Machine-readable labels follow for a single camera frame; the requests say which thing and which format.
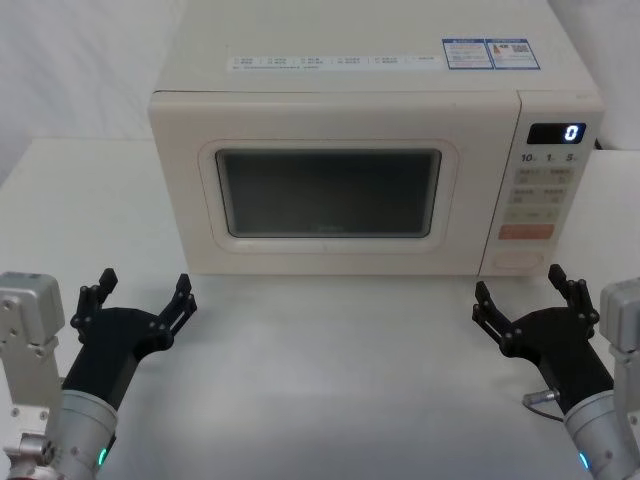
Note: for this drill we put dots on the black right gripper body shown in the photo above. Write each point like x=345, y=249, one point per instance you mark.
x=560, y=345

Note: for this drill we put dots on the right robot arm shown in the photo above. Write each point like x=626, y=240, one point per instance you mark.
x=620, y=350

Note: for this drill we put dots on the white curtain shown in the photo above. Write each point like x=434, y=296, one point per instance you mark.
x=75, y=65

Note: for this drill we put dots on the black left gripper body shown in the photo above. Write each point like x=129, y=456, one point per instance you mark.
x=112, y=345

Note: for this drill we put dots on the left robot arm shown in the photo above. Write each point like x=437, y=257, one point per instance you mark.
x=35, y=360

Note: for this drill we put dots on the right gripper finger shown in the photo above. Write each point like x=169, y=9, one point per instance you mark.
x=577, y=297
x=492, y=317

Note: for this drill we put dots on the cream microwave oven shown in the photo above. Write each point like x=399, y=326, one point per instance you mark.
x=320, y=115

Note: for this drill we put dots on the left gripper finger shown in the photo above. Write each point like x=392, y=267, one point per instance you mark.
x=90, y=305
x=177, y=310

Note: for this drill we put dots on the white table cloth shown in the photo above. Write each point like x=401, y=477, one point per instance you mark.
x=320, y=380

